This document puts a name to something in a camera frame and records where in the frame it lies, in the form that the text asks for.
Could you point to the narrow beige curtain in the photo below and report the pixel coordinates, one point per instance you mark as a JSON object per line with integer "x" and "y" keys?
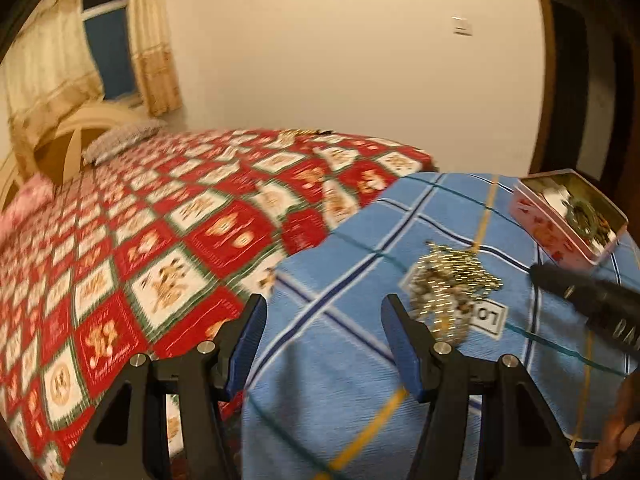
{"x": 155, "y": 50}

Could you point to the white light switch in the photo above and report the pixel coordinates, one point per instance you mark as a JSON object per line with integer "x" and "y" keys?
{"x": 462, "y": 26}

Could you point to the pink tin box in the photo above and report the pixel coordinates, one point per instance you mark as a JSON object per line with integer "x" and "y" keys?
{"x": 545, "y": 232}

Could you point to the blue plaid blanket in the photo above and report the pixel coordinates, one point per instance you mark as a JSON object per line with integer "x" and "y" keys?
{"x": 340, "y": 400}

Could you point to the white printed paper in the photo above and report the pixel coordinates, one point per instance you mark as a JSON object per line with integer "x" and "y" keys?
{"x": 555, "y": 197}

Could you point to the person's right hand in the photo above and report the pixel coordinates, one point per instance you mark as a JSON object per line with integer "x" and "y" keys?
{"x": 622, "y": 420}

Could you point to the pink floral pillow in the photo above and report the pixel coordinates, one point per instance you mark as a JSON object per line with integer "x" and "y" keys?
{"x": 25, "y": 200}

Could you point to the white label card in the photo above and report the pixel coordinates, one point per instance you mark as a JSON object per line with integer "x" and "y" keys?
{"x": 487, "y": 317}

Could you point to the wooden door frame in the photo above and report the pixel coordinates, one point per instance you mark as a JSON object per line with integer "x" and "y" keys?
{"x": 547, "y": 60}

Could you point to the window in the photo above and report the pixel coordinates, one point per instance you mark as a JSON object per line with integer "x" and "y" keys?
{"x": 110, "y": 45}

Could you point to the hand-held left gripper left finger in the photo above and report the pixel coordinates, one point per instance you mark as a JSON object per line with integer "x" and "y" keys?
{"x": 245, "y": 355}

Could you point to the red printed blanket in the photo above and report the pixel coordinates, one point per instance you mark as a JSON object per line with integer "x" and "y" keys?
{"x": 150, "y": 260}

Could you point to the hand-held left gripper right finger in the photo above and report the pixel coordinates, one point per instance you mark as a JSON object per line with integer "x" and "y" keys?
{"x": 407, "y": 355}

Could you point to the wide beige curtain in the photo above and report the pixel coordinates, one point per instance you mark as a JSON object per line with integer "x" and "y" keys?
{"x": 45, "y": 60}

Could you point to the cream wooden headboard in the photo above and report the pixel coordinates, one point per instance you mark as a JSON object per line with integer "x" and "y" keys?
{"x": 75, "y": 130}

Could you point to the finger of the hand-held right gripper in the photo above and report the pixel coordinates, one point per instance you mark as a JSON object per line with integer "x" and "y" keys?
{"x": 562, "y": 282}

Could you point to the striped pillow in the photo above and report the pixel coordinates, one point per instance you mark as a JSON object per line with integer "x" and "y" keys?
{"x": 120, "y": 140}

